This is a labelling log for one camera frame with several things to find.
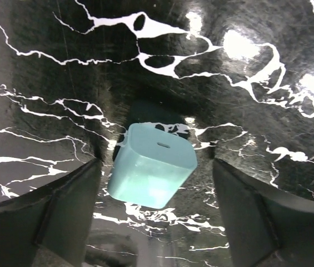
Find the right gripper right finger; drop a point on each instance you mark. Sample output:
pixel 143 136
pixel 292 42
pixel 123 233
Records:
pixel 265 226

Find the light teal charger cube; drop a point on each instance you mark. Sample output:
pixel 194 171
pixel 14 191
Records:
pixel 150 166

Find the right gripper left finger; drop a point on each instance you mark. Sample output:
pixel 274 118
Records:
pixel 54 218

